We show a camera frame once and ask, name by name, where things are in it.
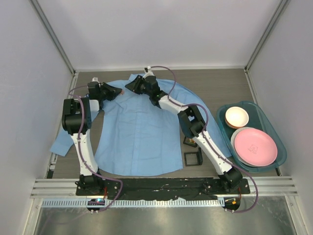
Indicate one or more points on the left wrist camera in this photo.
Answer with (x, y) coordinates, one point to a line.
(94, 86)

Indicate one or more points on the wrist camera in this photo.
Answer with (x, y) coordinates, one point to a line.
(94, 86)
(148, 72)

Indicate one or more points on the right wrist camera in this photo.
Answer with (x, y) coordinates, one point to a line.
(148, 72)

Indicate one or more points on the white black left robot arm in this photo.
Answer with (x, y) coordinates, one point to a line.
(77, 122)

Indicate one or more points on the black square frame lower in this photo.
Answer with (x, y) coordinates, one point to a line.
(193, 158)

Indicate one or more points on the pink plate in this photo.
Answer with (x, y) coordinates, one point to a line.
(255, 147)

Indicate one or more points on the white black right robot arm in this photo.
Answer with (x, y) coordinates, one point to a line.
(193, 120)

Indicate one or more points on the white slotted cable duct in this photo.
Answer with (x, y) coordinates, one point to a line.
(95, 202)

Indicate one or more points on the blue button-up shirt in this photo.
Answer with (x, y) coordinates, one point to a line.
(138, 138)

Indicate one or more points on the aluminium frame rail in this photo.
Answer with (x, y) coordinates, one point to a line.
(262, 186)

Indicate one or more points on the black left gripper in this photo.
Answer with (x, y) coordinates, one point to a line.
(105, 90)

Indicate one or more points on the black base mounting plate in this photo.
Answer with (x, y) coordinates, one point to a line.
(164, 189)

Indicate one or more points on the white bowl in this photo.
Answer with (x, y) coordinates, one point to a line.
(236, 117)

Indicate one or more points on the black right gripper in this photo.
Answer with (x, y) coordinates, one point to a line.
(139, 83)

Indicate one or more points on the teal plastic bin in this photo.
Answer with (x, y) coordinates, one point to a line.
(257, 120)

